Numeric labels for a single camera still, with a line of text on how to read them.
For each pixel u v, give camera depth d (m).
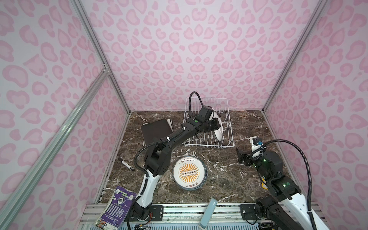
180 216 0.72
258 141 0.61
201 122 0.70
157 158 0.53
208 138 0.96
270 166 0.53
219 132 0.88
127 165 0.90
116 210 0.72
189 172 0.86
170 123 1.09
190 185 0.80
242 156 0.66
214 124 0.80
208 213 0.71
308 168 0.51
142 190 0.59
